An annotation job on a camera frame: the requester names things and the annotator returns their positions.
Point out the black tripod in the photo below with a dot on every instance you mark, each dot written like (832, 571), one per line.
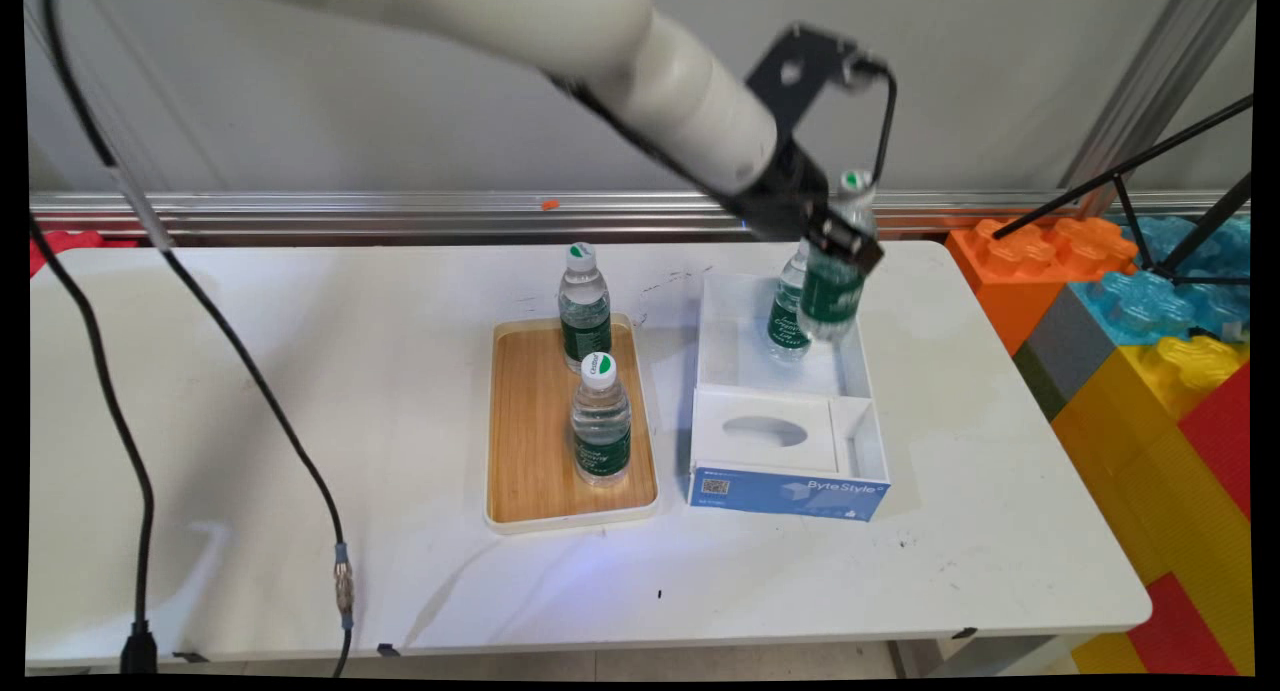
(1130, 171)

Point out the aluminium rail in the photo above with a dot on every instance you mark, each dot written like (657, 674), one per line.
(400, 211)

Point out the white acrylic organizer box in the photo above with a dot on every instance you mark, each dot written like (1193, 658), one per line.
(735, 331)

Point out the yellow building block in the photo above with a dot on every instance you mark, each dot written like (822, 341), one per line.
(1150, 451)

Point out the red block behind table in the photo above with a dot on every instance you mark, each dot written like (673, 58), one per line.
(65, 246)

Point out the orange toy building block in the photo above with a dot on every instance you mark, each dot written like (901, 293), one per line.
(1010, 281)

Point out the grey building block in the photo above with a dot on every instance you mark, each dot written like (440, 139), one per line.
(1065, 346)

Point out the aluminium frame post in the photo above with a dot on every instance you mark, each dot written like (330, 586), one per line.
(1150, 91)

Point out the green-label water bottle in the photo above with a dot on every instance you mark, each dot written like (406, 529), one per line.
(787, 326)
(601, 431)
(585, 321)
(830, 301)

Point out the blue tissue box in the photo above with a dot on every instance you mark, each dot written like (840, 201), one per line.
(760, 496)

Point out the wooden tray with white rim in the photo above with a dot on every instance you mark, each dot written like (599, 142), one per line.
(530, 441)

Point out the red building block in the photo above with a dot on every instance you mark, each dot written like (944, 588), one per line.
(1225, 431)
(1180, 631)

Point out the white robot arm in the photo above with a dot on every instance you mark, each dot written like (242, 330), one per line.
(600, 31)

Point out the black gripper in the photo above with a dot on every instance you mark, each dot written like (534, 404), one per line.
(785, 196)

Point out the translucent blue building block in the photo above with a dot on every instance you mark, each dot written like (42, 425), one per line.
(1150, 296)

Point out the dark green building block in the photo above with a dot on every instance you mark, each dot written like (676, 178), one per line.
(1035, 381)

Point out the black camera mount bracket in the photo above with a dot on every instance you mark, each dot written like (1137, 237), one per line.
(800, 71)

